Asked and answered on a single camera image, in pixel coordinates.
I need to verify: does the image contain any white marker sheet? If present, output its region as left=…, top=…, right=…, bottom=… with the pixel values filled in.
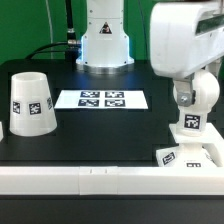
left=55, top=90, right=148, bottom=109

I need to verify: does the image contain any white left rail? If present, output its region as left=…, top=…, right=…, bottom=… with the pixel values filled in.
left=0, top=121, right=4, bottom=142

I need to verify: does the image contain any black cable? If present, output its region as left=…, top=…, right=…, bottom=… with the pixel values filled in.
left=24, top=0, right=83, bottom=61

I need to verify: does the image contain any white lamp shade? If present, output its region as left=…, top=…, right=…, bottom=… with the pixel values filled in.
left=9, top=72, right=57, bottom=137

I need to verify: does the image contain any white right rail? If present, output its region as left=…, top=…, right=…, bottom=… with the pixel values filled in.
left=209, top=129, right=224, bottom=167

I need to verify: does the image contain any white lamp base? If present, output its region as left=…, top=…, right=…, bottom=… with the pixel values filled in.
left=156, top=123, right=218, bottom=168

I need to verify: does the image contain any white rail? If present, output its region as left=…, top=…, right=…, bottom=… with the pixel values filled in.
left=209, top=129, right=224, bottom=167
left=0, top=121, right=4, bottom=142
left=0, top=167, right=224, bottom=195

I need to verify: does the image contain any white front rail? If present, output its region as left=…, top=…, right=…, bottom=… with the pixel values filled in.
left=0, top=167, right=224, bottom=195

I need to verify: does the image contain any white lamp bulb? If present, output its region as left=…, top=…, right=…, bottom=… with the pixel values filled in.
left=177, top=69, right=220, bottom=136

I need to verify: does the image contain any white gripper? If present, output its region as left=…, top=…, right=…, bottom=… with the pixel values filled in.
left=150, top=1, right=224, bottom=107

